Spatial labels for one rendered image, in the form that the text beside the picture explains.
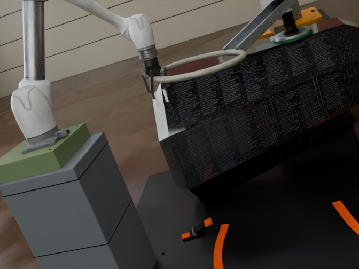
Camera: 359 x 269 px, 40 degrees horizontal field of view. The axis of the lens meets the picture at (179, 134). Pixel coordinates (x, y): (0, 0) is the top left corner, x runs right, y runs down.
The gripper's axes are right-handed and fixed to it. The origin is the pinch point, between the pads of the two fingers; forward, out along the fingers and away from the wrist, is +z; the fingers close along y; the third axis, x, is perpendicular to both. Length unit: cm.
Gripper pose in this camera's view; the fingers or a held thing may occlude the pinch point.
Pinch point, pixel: (161, 97)
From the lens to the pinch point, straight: 245.0
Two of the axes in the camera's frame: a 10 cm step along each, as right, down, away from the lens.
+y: 9.2, -3.4, 2.2
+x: -3.0, -2.1, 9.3
